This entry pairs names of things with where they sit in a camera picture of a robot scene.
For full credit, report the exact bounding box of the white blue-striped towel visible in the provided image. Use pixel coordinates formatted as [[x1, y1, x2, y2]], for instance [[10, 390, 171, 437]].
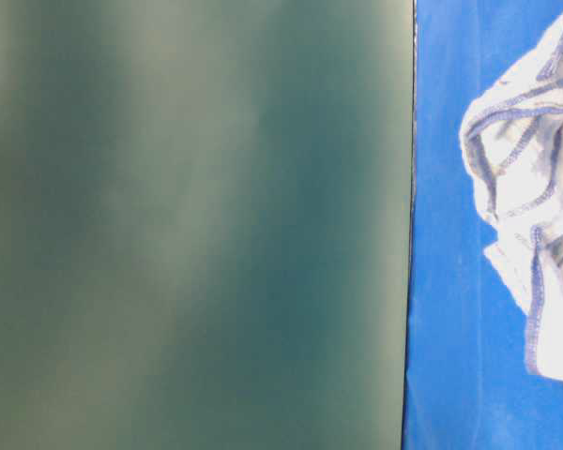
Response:
[[459, 13, 563, 382]]

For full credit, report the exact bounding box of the blue table cloth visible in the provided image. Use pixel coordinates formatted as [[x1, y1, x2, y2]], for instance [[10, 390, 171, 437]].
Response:
[[403, 1, 563, 449]]

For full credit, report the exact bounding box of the blurred green panel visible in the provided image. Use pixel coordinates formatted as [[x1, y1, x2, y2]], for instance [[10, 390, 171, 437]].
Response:
[[0, 1, 413, 449]]

